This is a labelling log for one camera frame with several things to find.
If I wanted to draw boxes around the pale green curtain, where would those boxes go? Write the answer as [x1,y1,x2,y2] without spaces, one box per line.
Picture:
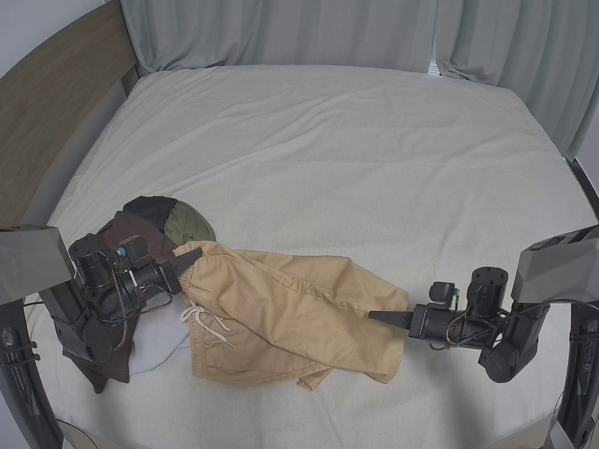
[433,0,599,160]
[114,0,441,76]

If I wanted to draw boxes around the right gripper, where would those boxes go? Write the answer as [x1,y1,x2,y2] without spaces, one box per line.
[408,303,464,345]

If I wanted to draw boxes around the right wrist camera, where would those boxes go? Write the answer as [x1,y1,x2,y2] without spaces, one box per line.
[428,281,461,310]

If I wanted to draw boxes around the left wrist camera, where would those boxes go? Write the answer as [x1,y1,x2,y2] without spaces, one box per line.
[119,235,149,266]

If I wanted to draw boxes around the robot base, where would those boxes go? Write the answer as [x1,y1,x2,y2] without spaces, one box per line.
[548,412,578,449]

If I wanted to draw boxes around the bed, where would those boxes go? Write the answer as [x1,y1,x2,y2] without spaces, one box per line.
[0,0,599,449]

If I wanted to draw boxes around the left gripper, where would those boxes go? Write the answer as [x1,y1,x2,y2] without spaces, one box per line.
[132,260,183,299]

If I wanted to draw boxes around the brown garment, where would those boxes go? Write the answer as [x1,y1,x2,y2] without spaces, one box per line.
[62,210,189,394]

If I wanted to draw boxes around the tan shorts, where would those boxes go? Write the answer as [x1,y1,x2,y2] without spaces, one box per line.
[173,240,408,392]

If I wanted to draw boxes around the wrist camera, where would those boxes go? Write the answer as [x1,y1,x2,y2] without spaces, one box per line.
[119,235,149,266]
[428,281,461,310]

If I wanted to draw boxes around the white garment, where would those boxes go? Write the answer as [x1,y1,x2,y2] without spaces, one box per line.
[129,293,192,376]

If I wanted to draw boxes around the black garment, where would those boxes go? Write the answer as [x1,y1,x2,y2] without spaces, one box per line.
[123,196,178,233]

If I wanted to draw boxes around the olive green garment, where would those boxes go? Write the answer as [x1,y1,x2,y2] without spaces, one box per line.
[164,202,217,251]

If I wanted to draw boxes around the black cable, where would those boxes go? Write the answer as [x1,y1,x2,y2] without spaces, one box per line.
[55,419,96,449]
[538,297,599,308]

